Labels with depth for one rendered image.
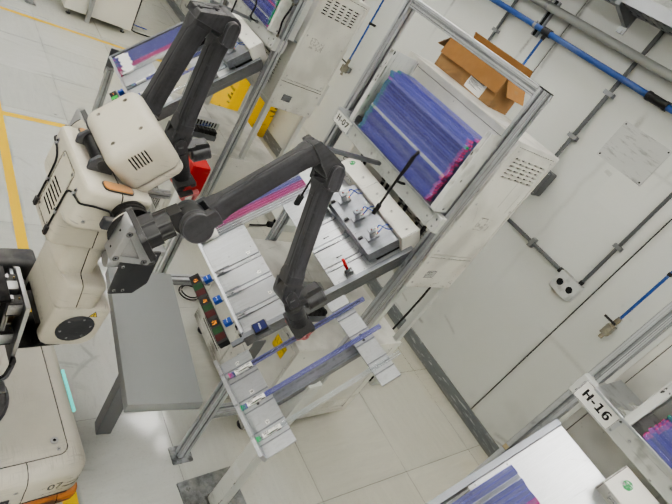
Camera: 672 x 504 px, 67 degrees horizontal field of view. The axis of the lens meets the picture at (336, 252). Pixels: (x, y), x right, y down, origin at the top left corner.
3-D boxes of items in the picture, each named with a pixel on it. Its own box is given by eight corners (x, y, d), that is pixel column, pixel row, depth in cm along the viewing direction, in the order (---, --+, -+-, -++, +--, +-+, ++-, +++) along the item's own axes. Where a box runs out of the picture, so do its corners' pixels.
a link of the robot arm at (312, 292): (272, 282, 151) (284, 297, 145) (306, 263, 154) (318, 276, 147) (286, 310, 158) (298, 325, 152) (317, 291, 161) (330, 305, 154)
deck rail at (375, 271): (247, 346, 184) (242, 339, 179) (245, 342, 186) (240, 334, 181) (414, 258, 198) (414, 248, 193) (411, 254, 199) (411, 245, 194)
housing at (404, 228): (402, 260, 199) (401, 239, 188) (342, 185, 227) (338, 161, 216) (419, 251, 201) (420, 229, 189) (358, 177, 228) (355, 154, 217)
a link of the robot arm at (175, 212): (158, 210, 124) (162, 219, 119) (197, 194, 127) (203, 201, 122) (172, 241, 129) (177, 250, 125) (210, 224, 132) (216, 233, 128)
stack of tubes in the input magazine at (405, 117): (426, 201, 182) (474, 139, 169) (356, 125, 211) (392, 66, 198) (447, 206, 190) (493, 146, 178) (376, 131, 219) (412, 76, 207)
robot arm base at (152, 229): (124, 207, 120) (139, 241, 114) (157, 194, 123) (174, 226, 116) (136, 230, 127) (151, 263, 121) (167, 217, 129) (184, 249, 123)
